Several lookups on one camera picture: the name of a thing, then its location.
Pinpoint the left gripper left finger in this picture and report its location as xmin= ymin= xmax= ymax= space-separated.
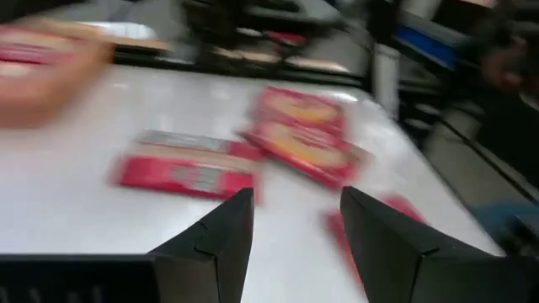
xmin=147 ymin=187 xmax=256 ymax=303

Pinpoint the black and blue device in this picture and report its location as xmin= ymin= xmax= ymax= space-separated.
xmin=395 ymin=24 xmax=458 ymax=71

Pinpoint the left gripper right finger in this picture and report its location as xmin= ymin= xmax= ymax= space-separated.
xmin=339 ymin=186 xmax=502 ymax=303

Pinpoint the orange plastic basket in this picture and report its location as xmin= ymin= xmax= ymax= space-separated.
xmin=0 ymin=16 xmax=115 ymax=128

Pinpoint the white upright post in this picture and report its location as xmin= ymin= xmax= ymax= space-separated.
xmin=371 ymin=43 xmax=402 ymax=115

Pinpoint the red popcorn bag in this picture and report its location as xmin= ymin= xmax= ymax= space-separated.
xmin=109 ymin=129 xmax=267 ymax=202
xmin=323 ymin=194 xmax=429 ymax=287
xmin=237 ymin=120 xmax=374 ymax=190
xmin=252 ymin=86 xmax=349 ymax=136
xmin=0 ymin=27 xmax=81 ymax=66

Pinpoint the person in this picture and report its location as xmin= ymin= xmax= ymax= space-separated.
xmin=441 ymin=16 xmax=539 ymax=186

